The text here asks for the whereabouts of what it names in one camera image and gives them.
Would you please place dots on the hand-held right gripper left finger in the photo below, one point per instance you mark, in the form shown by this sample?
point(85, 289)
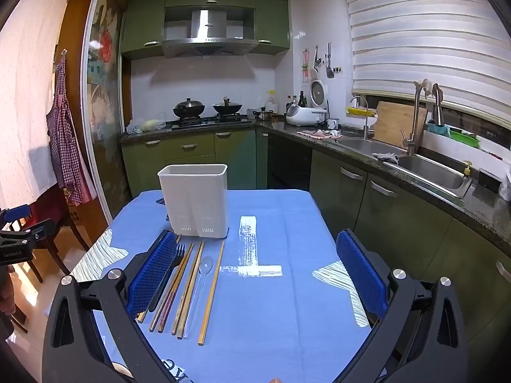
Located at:
point(153, 275)

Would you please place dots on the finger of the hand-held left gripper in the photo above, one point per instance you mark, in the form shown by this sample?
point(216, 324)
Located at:
point(40, 229)
point(18, 211)

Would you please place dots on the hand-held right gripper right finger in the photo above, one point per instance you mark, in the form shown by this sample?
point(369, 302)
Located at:
point(359, 275)

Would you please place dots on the black plastic fork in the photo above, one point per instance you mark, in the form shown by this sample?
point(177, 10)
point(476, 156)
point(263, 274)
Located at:
point(175, 263)

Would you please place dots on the bamboo chopstick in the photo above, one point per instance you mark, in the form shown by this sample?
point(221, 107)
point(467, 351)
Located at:
point(141, 316)
point(193, 287)
point(211, 293)
point(184, 285)

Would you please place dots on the clear plastic spoon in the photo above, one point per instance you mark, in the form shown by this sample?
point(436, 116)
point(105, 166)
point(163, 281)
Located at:
point(205, 267)

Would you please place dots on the white plastic utensil holder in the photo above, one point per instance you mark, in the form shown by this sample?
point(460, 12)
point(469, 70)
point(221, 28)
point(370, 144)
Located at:
point(191, 195)

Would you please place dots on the wooden chair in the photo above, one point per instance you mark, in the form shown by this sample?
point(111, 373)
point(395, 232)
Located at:
point(44, 208)

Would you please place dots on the green base cabinet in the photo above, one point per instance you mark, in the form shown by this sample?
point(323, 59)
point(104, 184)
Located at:
point(399, 223)
point(235, 155)

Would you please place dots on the red checkered apron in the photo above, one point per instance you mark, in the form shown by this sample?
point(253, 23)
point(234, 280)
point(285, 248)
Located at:
point(66, 147)

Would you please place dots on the blue printed tablecloth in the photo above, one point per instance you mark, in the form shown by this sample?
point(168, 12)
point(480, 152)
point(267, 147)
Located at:
point(271, 319)

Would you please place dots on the white curtain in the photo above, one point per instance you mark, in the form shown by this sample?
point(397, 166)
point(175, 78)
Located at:
point(28, 107)

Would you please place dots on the grey rag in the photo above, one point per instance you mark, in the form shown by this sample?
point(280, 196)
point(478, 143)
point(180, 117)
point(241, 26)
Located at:
point(385, 156)

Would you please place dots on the steel kitchen sink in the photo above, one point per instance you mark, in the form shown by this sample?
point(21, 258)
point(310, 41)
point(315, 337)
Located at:
point(435, 173)

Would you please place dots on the dark built-in appliance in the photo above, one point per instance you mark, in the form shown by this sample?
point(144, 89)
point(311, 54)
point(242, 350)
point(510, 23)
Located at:
point(289, 163)

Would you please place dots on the decorated sliding door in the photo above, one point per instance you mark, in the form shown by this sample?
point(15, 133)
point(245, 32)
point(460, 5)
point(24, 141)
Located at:
point(104, 99)

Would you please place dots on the white plastic bag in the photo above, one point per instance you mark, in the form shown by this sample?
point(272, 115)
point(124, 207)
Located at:
point(145, 124)

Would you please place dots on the pink dish cloth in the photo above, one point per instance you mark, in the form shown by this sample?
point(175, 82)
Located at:
point(315, 133)

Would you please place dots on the yellow soap pump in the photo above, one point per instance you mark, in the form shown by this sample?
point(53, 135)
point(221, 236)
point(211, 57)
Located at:
point(466, 168)

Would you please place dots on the wooden cutting board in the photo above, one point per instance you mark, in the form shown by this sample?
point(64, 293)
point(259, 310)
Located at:
point(391, 125)

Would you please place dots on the small steel faucet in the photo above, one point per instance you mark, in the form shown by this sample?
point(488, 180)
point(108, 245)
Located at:
point(365, 121)

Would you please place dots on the white mug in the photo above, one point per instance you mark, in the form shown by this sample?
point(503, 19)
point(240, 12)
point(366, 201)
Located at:
point(333, 123)

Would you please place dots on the black box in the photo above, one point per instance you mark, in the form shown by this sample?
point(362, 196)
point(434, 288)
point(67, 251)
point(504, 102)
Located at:
point(489, 180)

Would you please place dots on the yellow tray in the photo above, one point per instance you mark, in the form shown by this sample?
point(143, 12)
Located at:
point(361, 111)

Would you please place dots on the tall steel faucet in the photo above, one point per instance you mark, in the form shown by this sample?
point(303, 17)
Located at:
point(415, 119)

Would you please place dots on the black gas stove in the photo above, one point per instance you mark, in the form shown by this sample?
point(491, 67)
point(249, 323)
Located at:
point(211, 119)

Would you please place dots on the teal plastic holder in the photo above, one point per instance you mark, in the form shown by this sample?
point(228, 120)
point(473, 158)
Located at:
point(437, 128)

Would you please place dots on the white rice cooker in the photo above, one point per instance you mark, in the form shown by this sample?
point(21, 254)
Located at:
point(303, 115)

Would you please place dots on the black wok with lid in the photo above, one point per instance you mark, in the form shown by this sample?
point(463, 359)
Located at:
point(188, 107)

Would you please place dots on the green plastic box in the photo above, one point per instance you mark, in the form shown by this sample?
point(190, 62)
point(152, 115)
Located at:
point(461, 135)

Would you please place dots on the dark sauce bottles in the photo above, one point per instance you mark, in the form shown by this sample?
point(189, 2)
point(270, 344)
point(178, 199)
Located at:
point(301, 101)

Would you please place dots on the small steel pot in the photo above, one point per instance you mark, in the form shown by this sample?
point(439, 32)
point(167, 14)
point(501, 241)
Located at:
point(263, 115)

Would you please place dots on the grey curved faucet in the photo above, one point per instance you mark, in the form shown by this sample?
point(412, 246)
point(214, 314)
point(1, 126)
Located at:
point(438, 105)

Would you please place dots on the clear oil bottle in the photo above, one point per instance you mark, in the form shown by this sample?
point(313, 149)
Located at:
point(271, 101)

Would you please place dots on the white cloth on faucet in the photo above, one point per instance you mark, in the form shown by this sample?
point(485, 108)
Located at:
point(425, 85)

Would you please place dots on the hanging spatula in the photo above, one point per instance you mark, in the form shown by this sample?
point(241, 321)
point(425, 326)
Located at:
point(329, 70)

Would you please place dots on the hanging ladle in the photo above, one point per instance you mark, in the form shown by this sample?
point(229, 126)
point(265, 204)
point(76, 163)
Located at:
point(315, 66)

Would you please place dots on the pink hanging tool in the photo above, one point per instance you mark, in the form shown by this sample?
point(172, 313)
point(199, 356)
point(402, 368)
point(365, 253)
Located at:
point(305, 64)

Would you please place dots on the white window blind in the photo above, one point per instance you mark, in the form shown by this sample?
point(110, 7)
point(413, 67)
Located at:
point(419, 32)

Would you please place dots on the steel range hood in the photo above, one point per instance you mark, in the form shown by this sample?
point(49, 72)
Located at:
point(207, 24)

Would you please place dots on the green wall cabinet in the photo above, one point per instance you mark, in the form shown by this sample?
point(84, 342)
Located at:
point(273, 20)
point(141, 20)

